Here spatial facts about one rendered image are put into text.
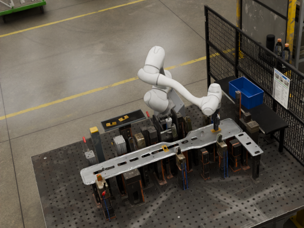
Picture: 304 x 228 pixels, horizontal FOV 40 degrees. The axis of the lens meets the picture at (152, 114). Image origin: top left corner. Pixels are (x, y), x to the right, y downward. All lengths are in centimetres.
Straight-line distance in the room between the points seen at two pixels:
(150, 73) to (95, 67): 341
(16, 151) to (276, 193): 328
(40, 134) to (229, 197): 295
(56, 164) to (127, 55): 333
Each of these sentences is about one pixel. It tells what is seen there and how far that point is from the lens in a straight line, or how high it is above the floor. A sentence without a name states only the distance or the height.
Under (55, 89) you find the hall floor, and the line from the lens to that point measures 648.
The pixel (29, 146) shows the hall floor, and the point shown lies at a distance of 552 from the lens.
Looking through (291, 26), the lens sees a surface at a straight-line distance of 528.
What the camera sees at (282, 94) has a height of 126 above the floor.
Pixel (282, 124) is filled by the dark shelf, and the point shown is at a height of 103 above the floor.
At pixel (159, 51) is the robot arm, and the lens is 349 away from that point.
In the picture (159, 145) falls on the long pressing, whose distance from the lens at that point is 352.
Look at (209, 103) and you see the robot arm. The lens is 320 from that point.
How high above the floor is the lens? 330
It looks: 37 degrees down
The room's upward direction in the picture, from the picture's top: 8 degrees counter-clockwise
